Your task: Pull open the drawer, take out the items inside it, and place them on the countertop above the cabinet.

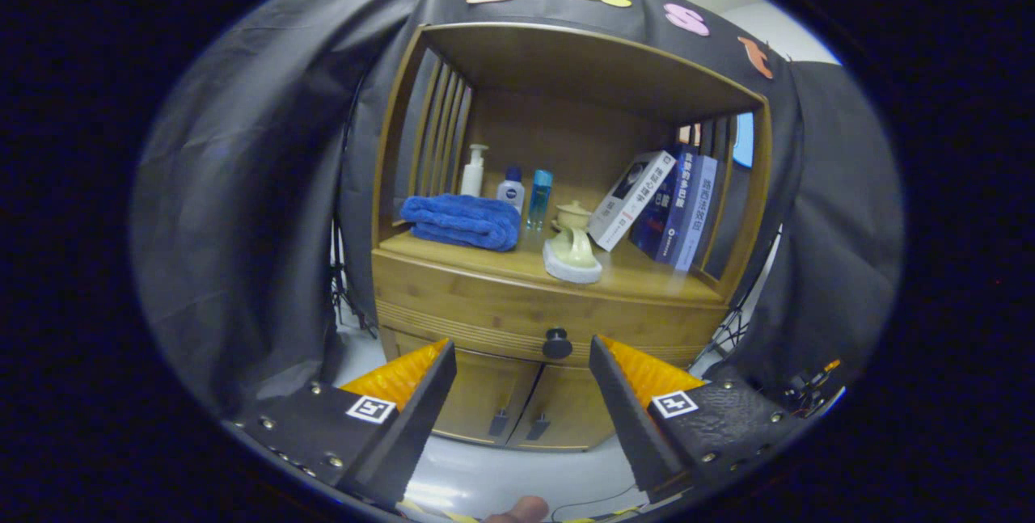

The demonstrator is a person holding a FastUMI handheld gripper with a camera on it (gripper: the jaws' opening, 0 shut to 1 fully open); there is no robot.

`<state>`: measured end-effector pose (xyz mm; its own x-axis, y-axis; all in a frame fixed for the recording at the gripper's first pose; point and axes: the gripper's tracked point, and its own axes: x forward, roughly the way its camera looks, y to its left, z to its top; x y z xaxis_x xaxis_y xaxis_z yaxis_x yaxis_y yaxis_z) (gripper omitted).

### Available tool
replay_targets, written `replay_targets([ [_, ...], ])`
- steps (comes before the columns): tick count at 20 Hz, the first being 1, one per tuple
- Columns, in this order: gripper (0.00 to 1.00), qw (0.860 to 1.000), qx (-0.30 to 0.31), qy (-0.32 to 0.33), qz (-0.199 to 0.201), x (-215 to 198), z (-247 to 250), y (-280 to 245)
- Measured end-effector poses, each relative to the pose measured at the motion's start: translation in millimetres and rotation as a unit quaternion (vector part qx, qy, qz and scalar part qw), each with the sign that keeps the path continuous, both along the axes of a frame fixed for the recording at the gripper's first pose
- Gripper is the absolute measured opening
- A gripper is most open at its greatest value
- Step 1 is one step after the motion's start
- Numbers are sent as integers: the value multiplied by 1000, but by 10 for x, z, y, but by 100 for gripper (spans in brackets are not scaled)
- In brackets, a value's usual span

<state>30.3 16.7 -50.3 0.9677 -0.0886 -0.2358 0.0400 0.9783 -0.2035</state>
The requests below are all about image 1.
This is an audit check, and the wooden cabinet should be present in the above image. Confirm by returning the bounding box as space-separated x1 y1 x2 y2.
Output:
370 22 773 453

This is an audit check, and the black floor cable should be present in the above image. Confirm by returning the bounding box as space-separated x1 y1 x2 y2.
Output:
550 483 641 522

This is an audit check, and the white bottle with blue cap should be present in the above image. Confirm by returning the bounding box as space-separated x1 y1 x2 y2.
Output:
496 167 526 217

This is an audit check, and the wooden countertop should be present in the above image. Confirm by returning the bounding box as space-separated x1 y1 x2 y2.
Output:
378 228 725 304

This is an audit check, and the blue glass bottle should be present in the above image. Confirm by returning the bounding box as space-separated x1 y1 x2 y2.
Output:
526 169 555 233

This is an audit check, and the blue folded towel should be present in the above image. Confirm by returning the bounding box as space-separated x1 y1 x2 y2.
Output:
399 194 522 253

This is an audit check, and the black device with orange tip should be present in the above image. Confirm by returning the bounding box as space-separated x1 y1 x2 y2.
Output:
780 357 846 419

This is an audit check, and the wooden cabinet door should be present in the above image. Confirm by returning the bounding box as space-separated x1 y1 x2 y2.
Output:
505 363 627 453
380 327 544 447

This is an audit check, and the white pump bottle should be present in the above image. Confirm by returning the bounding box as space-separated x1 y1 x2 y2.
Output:
460 144 490 198

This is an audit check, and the cream lidded teacup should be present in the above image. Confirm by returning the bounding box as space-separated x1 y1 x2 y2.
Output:
552 200 594 234

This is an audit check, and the white book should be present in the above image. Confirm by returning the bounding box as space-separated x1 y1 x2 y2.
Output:
588 150 678 253

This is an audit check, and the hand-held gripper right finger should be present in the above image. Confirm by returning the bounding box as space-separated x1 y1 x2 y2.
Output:
589 334 803 505

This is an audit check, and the wooden drawer with black knob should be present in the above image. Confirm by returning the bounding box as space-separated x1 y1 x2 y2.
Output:
372 248 729 369

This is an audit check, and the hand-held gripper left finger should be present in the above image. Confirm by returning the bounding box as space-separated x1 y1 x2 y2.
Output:
239 337 458 511

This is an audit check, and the cream scrub brush with handle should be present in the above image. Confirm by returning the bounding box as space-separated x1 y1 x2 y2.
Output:
542 226 604 285

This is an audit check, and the black backdrop stand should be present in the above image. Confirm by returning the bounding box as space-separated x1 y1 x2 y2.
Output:
687 224 785 370
330 216 377 338

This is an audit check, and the pale blue book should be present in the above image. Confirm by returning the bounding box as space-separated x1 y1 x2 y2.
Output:
671 154 719 273

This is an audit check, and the dark blue book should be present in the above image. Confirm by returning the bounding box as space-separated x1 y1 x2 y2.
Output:
629 143 700 267

